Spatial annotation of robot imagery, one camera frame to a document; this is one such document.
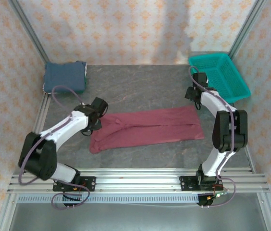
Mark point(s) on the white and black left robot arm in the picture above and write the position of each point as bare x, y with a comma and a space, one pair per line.
61, 130

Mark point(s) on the teal plastic basket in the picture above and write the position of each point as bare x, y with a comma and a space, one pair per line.
222, 74

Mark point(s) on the folded green t-shirt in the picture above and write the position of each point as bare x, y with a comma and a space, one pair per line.
85, 80

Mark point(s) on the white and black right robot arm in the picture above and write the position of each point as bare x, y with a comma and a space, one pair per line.
229, 130

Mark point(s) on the folded white t-shirt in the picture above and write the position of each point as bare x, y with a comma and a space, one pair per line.
86, 68

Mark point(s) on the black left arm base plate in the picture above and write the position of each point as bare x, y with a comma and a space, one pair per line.
89, 183

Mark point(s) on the aluminium table side rail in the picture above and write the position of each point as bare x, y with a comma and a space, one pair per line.
40, 125
250, 158

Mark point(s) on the grey metal bottom panel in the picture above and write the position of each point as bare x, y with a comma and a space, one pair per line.
138, 216

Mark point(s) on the maroon t-shirt with white print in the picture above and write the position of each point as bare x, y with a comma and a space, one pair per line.
150, 127

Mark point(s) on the folded blue t-shirt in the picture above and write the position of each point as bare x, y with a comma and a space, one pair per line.
63, 77

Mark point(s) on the aluminium frame post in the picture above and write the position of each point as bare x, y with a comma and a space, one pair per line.
29, 31
246, 29

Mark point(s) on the aluminium mounting rail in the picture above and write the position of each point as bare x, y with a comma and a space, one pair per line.
138, 180

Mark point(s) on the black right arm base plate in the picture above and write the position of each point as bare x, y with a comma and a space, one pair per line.
187, 183

